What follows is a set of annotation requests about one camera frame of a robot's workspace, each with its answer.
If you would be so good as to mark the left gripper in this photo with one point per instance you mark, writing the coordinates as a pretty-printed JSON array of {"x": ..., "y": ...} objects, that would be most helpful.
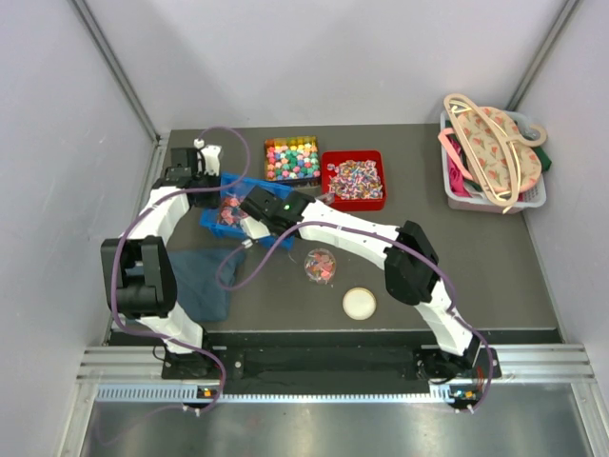
[{"x": 211, "y": 202}]

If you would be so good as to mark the blue plastic candy bin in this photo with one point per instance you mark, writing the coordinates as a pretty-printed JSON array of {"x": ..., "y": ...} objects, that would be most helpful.
[{"x": 224, "y": 221}]

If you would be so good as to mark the round cream jar lid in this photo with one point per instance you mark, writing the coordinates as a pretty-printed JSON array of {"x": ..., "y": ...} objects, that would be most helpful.
[{"x": 359, "y": 304}]

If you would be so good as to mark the clear plastic scoop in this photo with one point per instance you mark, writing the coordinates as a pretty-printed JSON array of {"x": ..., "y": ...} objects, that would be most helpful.
[{"x": 326, "y": 197}]

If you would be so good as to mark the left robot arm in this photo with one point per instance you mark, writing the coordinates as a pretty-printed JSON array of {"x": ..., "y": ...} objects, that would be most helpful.
[{"x": 138, "y": 276}]

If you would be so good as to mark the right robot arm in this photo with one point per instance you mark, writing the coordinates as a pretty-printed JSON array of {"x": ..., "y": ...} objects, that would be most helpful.
[{"x": 409, "y": 263}]

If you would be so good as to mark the clear glass jar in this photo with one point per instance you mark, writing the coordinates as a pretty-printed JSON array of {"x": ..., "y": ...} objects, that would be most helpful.
[{"x": 320, "y": 266}]

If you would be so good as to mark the red tray of swirl lollipops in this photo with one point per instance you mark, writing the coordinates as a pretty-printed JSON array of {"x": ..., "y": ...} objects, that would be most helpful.
[{"x": 354, "y": 179}]

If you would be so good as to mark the folded dark blue cloth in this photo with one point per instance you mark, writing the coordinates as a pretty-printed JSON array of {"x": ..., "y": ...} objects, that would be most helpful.
[{"x": 199, "y": 294}]

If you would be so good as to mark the white basket of clothes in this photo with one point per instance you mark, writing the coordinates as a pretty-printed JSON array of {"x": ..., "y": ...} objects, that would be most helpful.
[{"x": 473, "y": 158}]

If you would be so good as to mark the beige clothes hanger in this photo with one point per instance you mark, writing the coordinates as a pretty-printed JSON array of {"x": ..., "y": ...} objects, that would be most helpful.
[{"x": 505, "y": 128}]

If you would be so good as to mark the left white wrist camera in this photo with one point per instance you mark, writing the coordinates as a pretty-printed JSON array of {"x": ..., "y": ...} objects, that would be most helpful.
[{"x": 208, "y": 157}]

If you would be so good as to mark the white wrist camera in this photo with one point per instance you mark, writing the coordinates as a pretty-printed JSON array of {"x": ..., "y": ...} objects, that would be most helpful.
[
  {"x": 208, "y": 157},
  {"x": 254, "y": 231}
]

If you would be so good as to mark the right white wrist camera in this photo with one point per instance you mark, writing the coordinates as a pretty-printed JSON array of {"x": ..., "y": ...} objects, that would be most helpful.
[{"x": 254, "y": 231}]

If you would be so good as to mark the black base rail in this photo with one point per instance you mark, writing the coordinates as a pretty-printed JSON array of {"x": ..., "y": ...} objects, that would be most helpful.
[{"x": 330, "y": 362}]

